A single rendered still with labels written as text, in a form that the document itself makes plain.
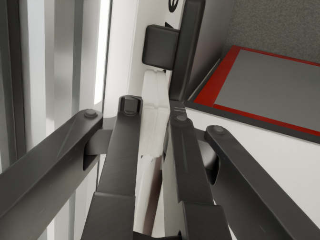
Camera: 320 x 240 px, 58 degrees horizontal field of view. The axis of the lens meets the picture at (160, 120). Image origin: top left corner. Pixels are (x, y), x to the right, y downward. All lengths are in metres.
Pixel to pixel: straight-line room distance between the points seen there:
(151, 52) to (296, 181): 0.27
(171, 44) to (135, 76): 0.03
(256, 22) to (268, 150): 0.77
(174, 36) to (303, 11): 0.93
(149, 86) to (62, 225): 0.11
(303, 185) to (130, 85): 0.28
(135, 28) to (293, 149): 0.26
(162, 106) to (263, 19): 0.97
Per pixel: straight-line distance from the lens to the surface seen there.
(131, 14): 0.19
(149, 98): 0.16
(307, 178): 0.41
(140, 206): 0.45
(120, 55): 0.20
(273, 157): 0.39
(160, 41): 0.20
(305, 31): 1.12
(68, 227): 0.24
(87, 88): 0.18
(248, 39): 1.11
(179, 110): 0.17
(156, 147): 0.16
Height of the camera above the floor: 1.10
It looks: 61 degrees down
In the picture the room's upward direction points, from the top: 139 degrees counter-clockwise
